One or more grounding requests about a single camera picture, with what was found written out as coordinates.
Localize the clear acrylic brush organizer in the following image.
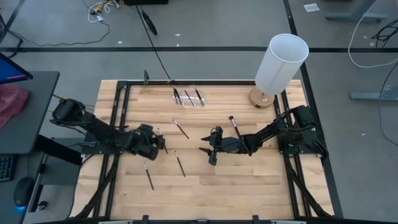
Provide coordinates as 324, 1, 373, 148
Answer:
170, 88, 206, 108

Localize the black floor cable bundle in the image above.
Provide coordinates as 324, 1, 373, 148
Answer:
371, 19, 398, 47

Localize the backlit computer keyboard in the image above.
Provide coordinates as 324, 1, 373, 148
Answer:
0, 155, 16, 183

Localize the long black floor cable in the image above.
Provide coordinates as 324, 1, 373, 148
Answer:
135, 4, 171, 80

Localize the black computer mouse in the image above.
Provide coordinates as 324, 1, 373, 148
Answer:
12, 176, 34, 215

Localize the grey desk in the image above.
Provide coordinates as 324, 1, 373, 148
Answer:
0, 70, 60, 156

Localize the silver desk pole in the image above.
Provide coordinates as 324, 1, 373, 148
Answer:
28, 154, 50, 213

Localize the computer monitor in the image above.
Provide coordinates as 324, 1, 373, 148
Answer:
0, 52, 34, 85

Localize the white and yellow cable bundle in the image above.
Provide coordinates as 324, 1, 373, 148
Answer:
82, 0, 121, 23

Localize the white floor cable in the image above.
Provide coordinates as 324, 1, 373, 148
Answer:
347, 14, 398, 69

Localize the black box on floor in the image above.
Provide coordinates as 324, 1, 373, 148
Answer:
123, 0, 169, 6

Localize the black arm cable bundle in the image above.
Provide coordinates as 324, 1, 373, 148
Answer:
74, 154, 121, 218
284, 154, 332, 218

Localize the grey desk foot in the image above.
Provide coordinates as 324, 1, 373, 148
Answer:
349, 83, 398, 102
323, 0, 389, 22

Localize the black desk crossbar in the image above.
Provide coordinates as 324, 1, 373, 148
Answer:
32, 135, 83, 166

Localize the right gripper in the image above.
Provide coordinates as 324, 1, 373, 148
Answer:
198, 126, 248, 166

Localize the thin dark floor cable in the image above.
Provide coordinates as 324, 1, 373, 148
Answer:
6, 21, 111, 47

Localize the white shade wooden base lamp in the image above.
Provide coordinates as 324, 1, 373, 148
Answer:
248, 33, 310, 110

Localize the large round head makeup brush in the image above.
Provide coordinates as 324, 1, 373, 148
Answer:
228, 115, 242, 139

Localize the pink plastic bag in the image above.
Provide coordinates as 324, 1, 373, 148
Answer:
0, 83, 31, 129

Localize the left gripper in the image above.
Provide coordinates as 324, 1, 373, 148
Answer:
132, 124, 165, 161

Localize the black oblong cable sleeve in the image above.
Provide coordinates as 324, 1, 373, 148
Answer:
141, 11, 158, 35

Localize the black aluminium table frame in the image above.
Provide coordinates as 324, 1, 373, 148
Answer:
70, 79, 335, 224

